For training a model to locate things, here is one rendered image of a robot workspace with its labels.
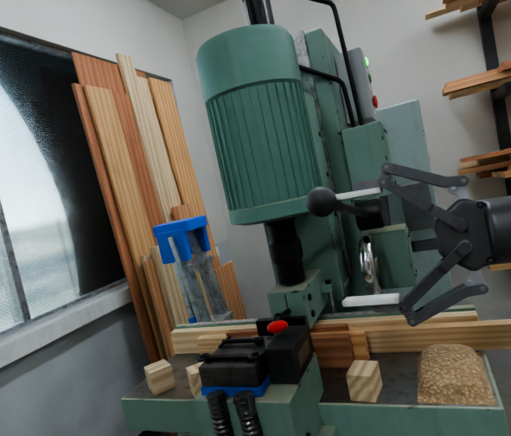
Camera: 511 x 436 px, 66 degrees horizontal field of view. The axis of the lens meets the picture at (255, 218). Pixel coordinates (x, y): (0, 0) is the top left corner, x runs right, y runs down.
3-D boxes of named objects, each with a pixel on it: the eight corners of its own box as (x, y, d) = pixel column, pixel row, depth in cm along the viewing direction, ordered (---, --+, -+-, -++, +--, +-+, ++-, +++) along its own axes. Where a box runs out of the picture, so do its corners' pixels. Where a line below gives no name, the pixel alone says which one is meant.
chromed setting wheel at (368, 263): (365, 305, 75) (353, 242, 74) (372, 285, 86) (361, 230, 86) (381, 304, 74) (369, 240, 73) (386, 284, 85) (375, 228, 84)
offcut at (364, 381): (375, 403, 53) (370, 376, 53) (350, 400, 55) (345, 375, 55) (383, 385, 57) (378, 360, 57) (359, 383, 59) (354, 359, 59)
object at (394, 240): (370, 291, 83) (359, 234, 82) (373, 281, 89) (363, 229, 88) (418, 286, 79) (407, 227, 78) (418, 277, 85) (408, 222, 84)
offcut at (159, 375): (169, 379, 75) (163, 358, 75) (175, 386, 71) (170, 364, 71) (148, 387, 73) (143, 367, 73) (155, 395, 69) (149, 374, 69)
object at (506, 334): (200, 357, 82) (195, 339, 82) (205, 353, 84) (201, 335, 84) (526, 349, 59) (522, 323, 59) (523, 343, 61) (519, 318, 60)
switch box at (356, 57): (347, 124, 91) (333, 54, 90) (353, 127, 100) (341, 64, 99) (373, 117, 89) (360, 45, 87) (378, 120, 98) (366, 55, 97)
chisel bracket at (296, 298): (275, 339, 70) (265, 293, 70) (297, 310, 83) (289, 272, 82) (316, 337, 67) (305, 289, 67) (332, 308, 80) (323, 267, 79)
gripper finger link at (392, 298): (400, 292, 51) (401, 298, 51) (346, 297, 53) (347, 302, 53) (399, 297, 48) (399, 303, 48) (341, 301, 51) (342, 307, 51)
